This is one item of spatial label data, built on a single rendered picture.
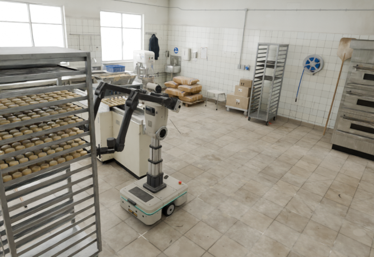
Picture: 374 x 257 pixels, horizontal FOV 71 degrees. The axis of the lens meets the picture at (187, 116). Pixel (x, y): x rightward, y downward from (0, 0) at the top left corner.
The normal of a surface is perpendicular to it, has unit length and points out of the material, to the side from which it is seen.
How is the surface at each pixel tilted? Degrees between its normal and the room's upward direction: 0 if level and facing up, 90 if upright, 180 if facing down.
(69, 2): 90
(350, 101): 90
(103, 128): 90
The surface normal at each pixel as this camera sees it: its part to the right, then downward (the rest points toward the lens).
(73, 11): 0.76, 0.25
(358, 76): -0.65, 0.22
